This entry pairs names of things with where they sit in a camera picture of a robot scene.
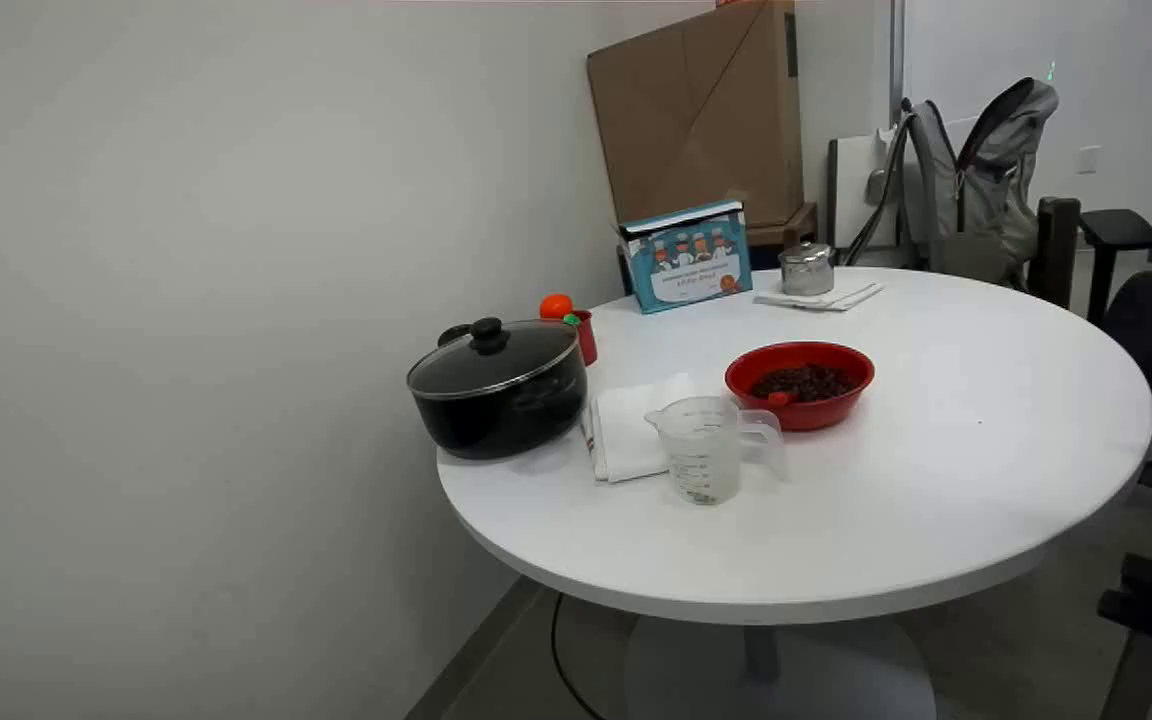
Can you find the small silver metal pot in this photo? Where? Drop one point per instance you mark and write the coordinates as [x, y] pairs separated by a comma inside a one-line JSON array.
[[804, 269]]

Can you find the grey backpack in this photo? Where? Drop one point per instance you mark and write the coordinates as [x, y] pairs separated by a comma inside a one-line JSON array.
[[967, 205]]

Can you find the large cardboard sheet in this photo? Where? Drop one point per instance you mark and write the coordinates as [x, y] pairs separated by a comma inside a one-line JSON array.
[[704, 109]]

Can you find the white napkin under pot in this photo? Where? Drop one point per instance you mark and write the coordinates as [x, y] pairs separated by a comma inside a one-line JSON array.
[[839, 298]]

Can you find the blue illustrated box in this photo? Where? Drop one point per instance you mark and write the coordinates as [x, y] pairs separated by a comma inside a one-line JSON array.
[[684, 257]]

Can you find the clear plastic measuring cup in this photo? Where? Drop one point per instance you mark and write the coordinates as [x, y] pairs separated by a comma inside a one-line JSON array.
[[711, 442]]

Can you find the black pot with lid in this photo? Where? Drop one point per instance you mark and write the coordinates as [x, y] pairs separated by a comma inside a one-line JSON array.
[[502, 384]]

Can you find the white folded towel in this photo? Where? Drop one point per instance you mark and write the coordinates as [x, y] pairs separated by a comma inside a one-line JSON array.
[[619, 424]]

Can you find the red cup with orange ball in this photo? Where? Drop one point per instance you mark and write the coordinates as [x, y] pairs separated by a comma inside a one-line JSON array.
[[568, 313]]

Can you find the red bowl of beans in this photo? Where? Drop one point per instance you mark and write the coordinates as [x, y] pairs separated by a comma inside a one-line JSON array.
[[804, 380]]

